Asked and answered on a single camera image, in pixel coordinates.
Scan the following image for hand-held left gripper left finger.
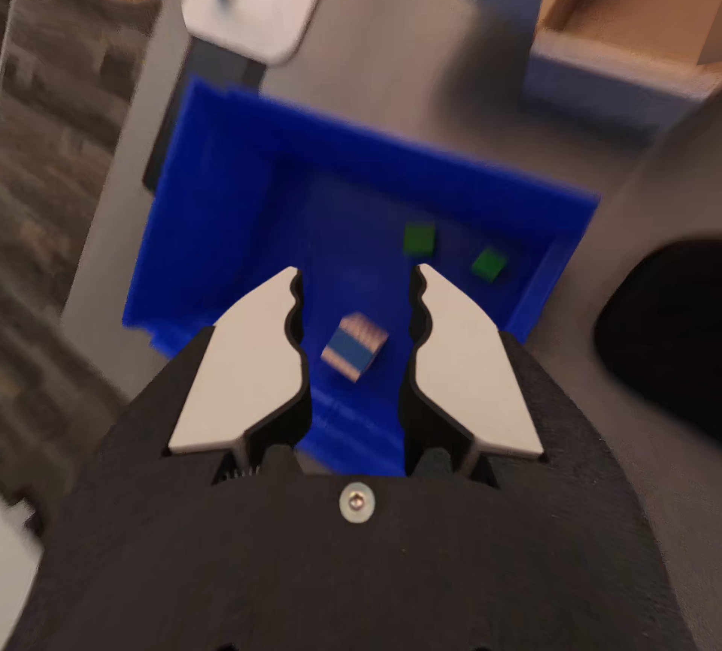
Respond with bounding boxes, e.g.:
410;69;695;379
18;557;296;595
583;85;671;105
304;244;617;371
167;267;314;466

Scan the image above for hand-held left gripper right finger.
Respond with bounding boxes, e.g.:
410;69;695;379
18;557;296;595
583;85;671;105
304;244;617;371
399;263;546;470

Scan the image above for green cube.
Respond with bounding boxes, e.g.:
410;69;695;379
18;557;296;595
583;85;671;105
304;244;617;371
471;247;508;283
404;223;437;257

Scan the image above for blue striped wooden cube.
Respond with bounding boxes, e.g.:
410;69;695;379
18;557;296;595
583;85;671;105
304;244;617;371
320;313;391;382

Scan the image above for blue plastic bin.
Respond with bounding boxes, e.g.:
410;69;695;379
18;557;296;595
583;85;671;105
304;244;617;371
122;77;601;478

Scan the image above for black wrist rest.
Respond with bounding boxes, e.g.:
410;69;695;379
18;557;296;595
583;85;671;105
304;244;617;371
594;239;722;438

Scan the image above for dark flat pad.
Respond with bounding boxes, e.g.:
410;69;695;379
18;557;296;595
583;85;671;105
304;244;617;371
144;39;266;195

